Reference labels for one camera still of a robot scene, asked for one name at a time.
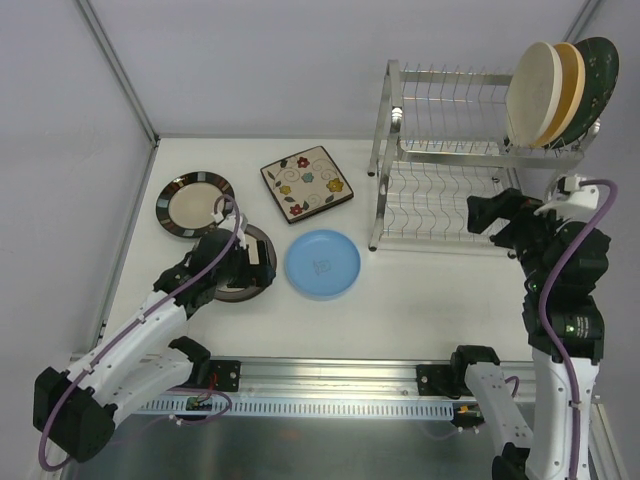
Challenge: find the blue bear plate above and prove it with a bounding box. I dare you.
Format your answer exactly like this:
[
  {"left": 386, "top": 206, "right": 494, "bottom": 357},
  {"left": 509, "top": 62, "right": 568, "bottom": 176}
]
[{"left": 284, "top": 229, "right": 361, "bottom": 300}]

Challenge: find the cream bear plate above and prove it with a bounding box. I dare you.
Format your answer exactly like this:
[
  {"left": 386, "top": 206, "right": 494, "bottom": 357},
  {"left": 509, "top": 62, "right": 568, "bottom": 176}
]
[{"left": 505, "top": 42, "right": 563, "bottom": 147}]

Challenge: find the yellow bear plate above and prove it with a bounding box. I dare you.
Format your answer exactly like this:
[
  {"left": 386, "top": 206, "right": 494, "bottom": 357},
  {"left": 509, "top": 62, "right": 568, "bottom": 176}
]
[{"left": 533, "top": 42, "right": 586, "bottom": 147}]

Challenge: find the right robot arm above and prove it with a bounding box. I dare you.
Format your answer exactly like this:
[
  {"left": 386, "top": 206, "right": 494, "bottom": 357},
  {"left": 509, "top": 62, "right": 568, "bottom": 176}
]
[{"left": 448, "top": 180, "right": 618, "bottom": 479}]

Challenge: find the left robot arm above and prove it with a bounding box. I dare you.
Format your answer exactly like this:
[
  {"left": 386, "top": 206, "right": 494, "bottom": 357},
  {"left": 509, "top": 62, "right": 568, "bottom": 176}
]
[{"left": 33, "top": 226, "right": 277, "bottom": 472}]

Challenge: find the metal dish rack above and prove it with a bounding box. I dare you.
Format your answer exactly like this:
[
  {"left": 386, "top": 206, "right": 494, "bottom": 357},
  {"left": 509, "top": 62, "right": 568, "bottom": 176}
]
[{"left": 368, "top": 60, "right": 601, "bottom": 254}]

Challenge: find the brown rimmed cream plate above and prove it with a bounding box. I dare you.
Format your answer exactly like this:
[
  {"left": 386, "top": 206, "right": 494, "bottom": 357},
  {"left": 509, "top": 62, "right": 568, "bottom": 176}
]
[{"left": 214, "top": 224, "right": 277, "bottom": 303}]

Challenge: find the striped rim round plate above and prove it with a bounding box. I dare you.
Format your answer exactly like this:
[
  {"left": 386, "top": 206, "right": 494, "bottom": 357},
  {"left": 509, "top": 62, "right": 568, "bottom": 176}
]
[{"left": 155, "top": 171, "right": 235, "bottom": 239}]

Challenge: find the square floral plate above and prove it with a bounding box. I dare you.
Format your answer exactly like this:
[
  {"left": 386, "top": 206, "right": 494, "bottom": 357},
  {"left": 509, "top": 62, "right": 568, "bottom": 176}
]
[{"left": 260, "top": 145, "right": 354, "bottom": 225}]

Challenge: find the dark green floral plate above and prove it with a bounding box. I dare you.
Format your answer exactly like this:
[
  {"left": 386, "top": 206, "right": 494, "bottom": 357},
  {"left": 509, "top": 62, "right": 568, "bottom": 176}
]
[{"left": 552, "top": 37, "right": 620, "bottom": 148}]

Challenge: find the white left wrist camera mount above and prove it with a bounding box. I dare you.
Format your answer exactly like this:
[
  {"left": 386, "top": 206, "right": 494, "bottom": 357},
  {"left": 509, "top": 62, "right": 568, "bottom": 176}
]
[{"left": 212, "top": 212, "right": 248, "bottom": 250}]

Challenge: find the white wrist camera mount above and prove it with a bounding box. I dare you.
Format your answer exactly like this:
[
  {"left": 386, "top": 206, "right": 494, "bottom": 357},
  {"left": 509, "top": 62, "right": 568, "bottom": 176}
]
[
  {"left": 212, "top": 212, "right": 248, "bottom": 250},
  {"left": 534, "top": 175, "right": 599, "bottom": 220}
]

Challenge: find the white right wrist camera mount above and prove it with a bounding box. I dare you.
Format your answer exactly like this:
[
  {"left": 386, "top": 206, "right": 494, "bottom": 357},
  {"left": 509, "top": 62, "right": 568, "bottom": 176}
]
[{"left": 534, "top": 175, "right": 599, "bottom": 220}]

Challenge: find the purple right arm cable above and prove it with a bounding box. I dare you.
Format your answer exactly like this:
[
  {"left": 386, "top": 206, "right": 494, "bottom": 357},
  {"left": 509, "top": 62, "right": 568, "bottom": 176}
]
[{"left": 424, "top": 179, "right": 620, "bottom": 480}]

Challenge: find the aluminium mounting rail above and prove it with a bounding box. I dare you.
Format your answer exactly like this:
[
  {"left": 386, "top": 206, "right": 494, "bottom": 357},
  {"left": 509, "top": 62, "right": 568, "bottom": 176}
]
[{"left": 59, "top": 349, "right": 601, "bottom": 406}]

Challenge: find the white slotted cable duct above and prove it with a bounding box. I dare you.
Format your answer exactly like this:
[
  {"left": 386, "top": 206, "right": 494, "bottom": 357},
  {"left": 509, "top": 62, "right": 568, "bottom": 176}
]
[{"left": 138, "top": 395, "right": 455, "bottom": 421}]

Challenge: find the aluminium frame post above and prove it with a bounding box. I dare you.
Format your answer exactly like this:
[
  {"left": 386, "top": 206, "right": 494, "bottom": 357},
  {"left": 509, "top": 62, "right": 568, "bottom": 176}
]
[{"left": 74, "top": 0, "right": 161, "bottom": 146}]

